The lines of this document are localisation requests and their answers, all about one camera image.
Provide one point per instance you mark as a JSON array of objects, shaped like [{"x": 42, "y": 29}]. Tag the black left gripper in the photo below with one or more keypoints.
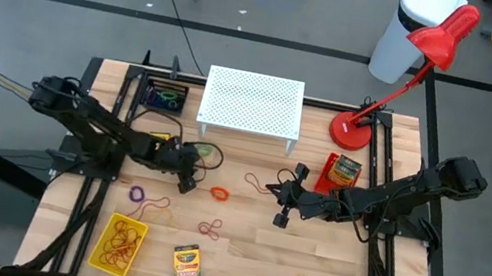
[{"x": 174, "y": 156}]

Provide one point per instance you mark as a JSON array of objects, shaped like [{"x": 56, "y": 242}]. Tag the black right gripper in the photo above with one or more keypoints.
[{"x": 311, "y": 202}]

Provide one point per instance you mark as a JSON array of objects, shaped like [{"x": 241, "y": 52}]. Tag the red rubber band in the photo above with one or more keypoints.
[
  {"x": 246, "y": 176},
  {"x": 154, "y": 200},
  {"x": 109, "y": 251},
  {"x": 117, "y": 237},
  {"x": 132, "y": 235},
  {"x": 125, "y": 249},
  {"x": 210, "y": 228}
]

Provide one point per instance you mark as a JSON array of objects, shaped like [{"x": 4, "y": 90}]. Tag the orange rubber band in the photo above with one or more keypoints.
[
  {"x": 106, "y": 240},
  {"x": 118, "y": 260}
]

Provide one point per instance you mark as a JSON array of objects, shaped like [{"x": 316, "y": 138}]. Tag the yellow plastic basket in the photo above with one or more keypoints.
[{"x": 96, "y": 254}]

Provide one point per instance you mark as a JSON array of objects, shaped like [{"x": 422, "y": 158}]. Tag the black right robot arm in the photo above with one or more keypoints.
[{"x": 409, "y": 192}]

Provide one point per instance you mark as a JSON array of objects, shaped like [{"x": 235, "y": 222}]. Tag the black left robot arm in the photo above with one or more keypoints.
[{"x": 92, "y": 118}]

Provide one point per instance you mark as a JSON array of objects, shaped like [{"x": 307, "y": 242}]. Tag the red desk lamp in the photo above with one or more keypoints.
[{"x": 351, "y": 131}]

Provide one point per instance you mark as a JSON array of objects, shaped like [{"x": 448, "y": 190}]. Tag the red plastic basket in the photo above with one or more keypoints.
[{"x": 321, "y": 184}]

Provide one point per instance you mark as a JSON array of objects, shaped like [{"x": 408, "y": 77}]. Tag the black plastic basket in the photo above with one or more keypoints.
[{"x": 182, "y": 106}]

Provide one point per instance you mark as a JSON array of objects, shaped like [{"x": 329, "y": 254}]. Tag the white perforated metal shelf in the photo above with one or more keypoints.
[{"x": 252, "y": 103}]

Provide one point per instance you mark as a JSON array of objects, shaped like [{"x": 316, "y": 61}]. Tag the black corner box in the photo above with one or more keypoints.
[{"x": 90, "y": 77}]

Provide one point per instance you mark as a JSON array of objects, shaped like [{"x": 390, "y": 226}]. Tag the white trash bin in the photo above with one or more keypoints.
[{"x": 394, "y": 47}]

